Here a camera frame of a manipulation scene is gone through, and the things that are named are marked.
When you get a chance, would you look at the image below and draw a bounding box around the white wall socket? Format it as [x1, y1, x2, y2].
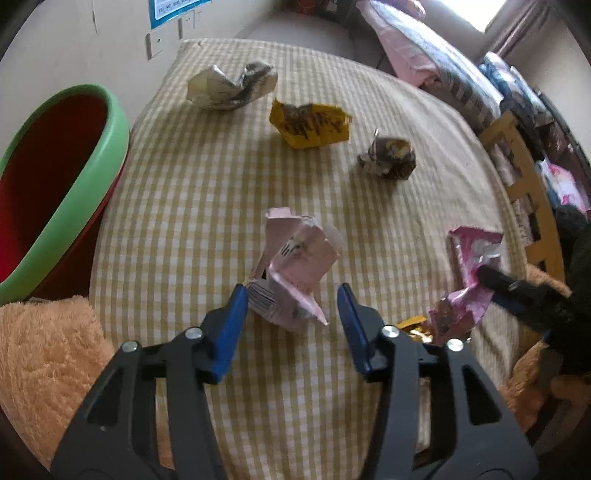
[145, 30, 164, 60]

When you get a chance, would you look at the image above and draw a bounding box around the red bin green rim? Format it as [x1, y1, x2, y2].
[1, 84, 130, 304]

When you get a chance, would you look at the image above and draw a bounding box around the orange fluffy blanket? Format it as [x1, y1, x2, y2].
[1, 296, 114, 468]

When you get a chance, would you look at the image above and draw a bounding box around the blue patterned pillow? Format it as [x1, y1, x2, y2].
[479, 52, 554, 128]

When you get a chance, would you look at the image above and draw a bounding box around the bed with striped quilt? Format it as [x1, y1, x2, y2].
[356, 1, 503, 133]

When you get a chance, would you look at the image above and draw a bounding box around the small gold wrapper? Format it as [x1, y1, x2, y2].
[396, 316, 434, 344]

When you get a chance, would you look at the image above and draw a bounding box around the pink paper wrapper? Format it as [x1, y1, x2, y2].
[245, 207, 345, 332]

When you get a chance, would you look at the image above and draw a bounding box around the dark brown crumpled wrapper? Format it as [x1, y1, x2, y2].
[358, 129, 417, 181]

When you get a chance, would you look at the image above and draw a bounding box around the pink snack wrapper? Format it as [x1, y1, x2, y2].
[430, 226, 504, 346]

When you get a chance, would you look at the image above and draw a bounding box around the yellow wrapper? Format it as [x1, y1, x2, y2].
[270, 99, 353, 150]

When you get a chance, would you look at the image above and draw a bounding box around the grey white paper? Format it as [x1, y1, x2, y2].
[186, 61, 279, 111]

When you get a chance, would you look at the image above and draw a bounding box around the wooden chair frame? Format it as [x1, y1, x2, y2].
[479, 111, 566, 283]

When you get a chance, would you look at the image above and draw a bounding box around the blue wall poster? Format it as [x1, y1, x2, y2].
[148, 0, 209, 29]

